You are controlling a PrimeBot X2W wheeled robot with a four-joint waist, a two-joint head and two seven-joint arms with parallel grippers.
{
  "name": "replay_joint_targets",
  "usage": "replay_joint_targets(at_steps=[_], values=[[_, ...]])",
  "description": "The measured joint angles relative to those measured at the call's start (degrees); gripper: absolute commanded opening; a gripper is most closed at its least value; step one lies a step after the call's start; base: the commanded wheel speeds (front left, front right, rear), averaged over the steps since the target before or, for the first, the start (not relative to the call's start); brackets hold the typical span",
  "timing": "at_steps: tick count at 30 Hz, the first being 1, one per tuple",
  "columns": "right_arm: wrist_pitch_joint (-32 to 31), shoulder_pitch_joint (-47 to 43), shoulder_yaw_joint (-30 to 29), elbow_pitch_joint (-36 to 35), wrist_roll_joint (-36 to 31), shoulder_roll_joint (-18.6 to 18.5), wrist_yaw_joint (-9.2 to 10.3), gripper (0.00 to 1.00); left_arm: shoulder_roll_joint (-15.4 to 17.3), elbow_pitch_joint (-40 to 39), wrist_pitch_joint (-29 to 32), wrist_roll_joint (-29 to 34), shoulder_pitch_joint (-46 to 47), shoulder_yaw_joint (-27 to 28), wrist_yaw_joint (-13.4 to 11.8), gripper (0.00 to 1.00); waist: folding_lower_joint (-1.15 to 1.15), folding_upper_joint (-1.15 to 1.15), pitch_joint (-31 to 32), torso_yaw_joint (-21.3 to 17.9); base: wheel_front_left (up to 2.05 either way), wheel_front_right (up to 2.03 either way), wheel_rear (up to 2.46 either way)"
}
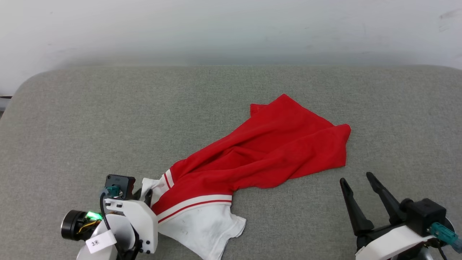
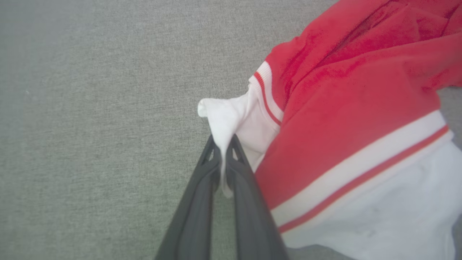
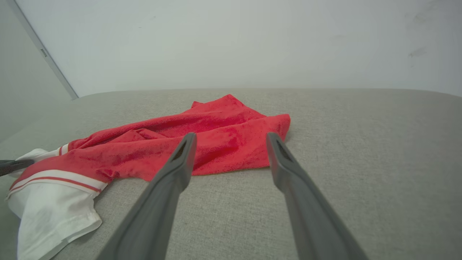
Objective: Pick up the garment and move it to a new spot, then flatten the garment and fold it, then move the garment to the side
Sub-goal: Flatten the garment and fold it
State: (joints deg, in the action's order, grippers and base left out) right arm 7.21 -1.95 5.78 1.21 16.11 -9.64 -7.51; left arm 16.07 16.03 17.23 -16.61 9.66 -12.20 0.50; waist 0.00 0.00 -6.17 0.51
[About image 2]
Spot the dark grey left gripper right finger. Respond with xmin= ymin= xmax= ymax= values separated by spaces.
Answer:
xmin=225 ymin=134 xmax=290 ymax=260

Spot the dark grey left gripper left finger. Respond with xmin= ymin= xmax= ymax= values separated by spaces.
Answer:
xmin=155 ymin=135 xmax=222 ymax=260

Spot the red and white shirt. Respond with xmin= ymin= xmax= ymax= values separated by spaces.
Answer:
xmin=197 ymin=0 xmax=462 ymax=260

